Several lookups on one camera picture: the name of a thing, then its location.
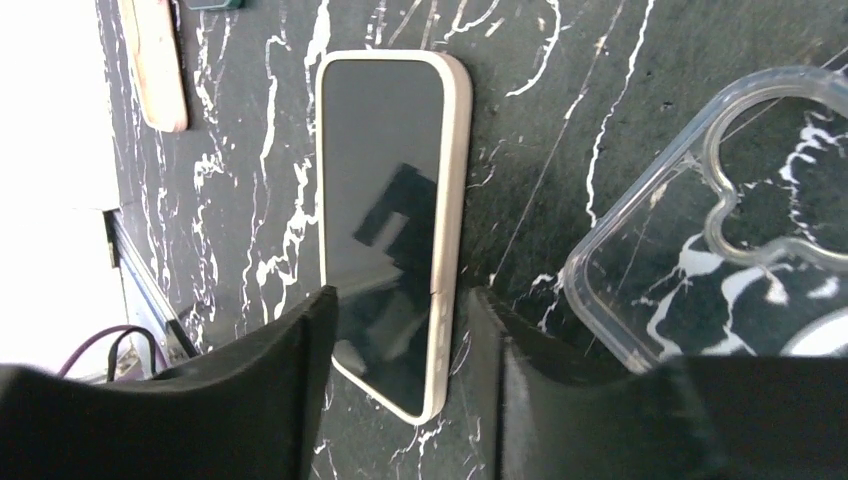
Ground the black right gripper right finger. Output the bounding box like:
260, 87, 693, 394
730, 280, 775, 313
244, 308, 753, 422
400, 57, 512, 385
467, 288, 847, 479

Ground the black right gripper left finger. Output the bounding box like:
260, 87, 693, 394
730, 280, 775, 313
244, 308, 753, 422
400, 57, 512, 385
1, 286, 338, 479

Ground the clear magsafe phone case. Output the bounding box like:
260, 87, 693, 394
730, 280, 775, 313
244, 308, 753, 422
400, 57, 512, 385
560, 66, 847, 373

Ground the beige phone case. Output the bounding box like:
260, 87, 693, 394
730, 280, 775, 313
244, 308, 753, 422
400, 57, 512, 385
315, 49, 473, 425

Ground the black smartphone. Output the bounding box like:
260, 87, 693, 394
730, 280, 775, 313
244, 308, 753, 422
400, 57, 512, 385
321, 59, 446, 417

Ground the pink phone case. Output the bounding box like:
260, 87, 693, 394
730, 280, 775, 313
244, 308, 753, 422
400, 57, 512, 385
117, 0, 188, 133

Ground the dark teal smartphone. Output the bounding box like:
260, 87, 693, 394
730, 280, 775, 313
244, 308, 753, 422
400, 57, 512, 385
183, 0, 244, 11

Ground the aluminium frame rail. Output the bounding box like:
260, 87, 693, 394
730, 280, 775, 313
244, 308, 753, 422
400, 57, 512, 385
105, 210, 200, 370

